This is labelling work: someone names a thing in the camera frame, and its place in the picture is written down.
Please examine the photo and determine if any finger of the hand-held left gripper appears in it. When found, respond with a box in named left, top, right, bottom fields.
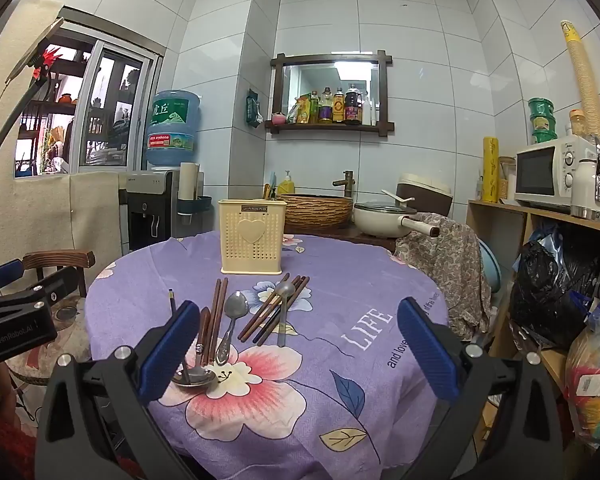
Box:
left=0, top=267, right=79, bottom=314
left=0, top=258, right=25, bottom=294

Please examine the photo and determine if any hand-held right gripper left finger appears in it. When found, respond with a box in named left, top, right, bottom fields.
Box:
left=34, top=300, right=201, bottom=480

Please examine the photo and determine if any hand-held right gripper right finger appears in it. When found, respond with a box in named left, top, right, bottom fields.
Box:
left=396, top=296, right=566, bottom=480

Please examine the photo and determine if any wooden handle metal spoon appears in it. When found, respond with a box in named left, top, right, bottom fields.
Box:
left=172, top=307, right=217, bottom=389

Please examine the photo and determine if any ornate handle metal spoon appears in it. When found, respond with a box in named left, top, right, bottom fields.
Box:
left=215, top=291, right=250, bottom=367

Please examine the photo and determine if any cream perforated utensil holder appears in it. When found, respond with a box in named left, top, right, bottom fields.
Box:
left=218, top=199, right=287, bottom=276

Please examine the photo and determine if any plain metal spoon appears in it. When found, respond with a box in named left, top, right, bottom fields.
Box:
left=275, top=280, right=297, bottom=348

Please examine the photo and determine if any person's left forearm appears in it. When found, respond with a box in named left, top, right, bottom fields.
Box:
left=0, top=360, right=36, bottom=480

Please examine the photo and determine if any patterned seat cushion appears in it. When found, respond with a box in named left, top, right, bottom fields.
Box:
left=7, top=294, right=93, bottom=387

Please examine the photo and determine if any brown floral cloth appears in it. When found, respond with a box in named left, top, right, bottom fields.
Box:
left=395, top=212, right=493, bottom=343

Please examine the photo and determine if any purple floral tablecloth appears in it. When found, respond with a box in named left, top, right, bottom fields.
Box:
left=84, top=230, right=451, bottom=473

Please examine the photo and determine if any light blue basin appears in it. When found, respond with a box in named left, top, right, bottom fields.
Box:
left=477, top=237, right=502, bottom=307

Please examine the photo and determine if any water dispenser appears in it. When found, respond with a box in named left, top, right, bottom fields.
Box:
left=125, top=169, right=181, bottom=256

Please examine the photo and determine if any cream pan with lid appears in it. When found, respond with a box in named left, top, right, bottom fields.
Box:
left=353, top=201, right=441, bottom=239

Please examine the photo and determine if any wooden washstand counter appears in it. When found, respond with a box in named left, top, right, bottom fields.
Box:
left=284, top=225, right=398, bottom=254

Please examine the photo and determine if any black plastic bag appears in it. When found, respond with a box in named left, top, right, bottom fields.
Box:
left=509, top=227, right=600, bottom=348

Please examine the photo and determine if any brown white rice cooker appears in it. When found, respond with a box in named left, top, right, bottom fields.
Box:
left=396, top=173, right=453, bottom=217

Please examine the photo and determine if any teal plastic holder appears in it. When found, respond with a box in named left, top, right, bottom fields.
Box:
left=176, top=195, right=214, bottom=225

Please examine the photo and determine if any white rice spoon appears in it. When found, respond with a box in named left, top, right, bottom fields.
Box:
left=381, top=189, right=416, bottom=206

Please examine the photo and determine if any clear bag of packets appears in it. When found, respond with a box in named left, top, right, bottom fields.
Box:
left=564, top=327, right=600, bottom=456

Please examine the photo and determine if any woven pattern sink basin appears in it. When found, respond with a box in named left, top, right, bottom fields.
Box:
left=276, top=193, right=355, bottom=231

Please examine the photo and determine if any sliding glass window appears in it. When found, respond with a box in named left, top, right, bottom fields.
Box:
left=12, top=7, right=166, bottom=178

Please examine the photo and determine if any bronze faucet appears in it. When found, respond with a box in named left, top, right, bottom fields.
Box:
left=331, top=170, right=356, bottom=198

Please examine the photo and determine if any glass storage jar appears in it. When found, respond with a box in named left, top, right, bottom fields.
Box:
left=498, top=156, right=517, bottom=201

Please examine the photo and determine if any yellow wrapped roll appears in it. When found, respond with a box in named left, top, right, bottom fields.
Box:
left=482, top=136, right=501, bottom=204

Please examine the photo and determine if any blue water jug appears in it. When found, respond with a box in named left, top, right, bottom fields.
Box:
left=146, top=89, right=202, bottom=170

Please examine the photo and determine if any white microwave oven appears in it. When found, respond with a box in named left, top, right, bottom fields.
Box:
left=514, top=135, right=600, bottom=212

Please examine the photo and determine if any red artificial flower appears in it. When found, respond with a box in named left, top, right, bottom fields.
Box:
left=30, top=46, right=64, bottom=82

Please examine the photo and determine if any white electric kettle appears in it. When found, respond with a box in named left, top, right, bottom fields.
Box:
left=570, top=147, right=600, bottom=225

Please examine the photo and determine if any dark sauce bottle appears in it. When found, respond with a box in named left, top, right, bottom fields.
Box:
left=344, top=83, right=364, bottom=125

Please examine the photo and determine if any wooden framed mirror shelf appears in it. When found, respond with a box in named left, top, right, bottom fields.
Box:
left=265, top=50, right=396, bottom=138

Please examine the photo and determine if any stack of paper cups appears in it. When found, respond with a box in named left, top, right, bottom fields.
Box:
left=560, top=20, right=600, bottom=147

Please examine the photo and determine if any green wall packet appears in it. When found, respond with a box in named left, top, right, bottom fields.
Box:
left=244, top=89, right=264, bottom=127

